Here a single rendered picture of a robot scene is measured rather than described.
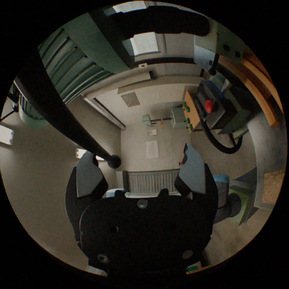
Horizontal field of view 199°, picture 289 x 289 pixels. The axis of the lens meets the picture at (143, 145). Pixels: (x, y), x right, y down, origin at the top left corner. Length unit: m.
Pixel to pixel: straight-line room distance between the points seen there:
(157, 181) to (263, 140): 2.92
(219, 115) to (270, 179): 0.19
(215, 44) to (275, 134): 0.19
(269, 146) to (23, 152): 1.81
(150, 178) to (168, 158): 0.93
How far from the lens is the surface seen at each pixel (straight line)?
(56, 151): 1.64
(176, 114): 2.35
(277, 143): 0.25
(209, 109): 0.21
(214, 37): 0.18
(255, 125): 0.27
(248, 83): 0.21
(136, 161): 3.06
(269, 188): 0.25
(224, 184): 0.51
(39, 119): 0.25
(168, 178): 2.95
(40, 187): 1.62
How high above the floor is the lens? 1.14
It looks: 12 degrees up
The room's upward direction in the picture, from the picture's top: 96 degrees counter-clockwise
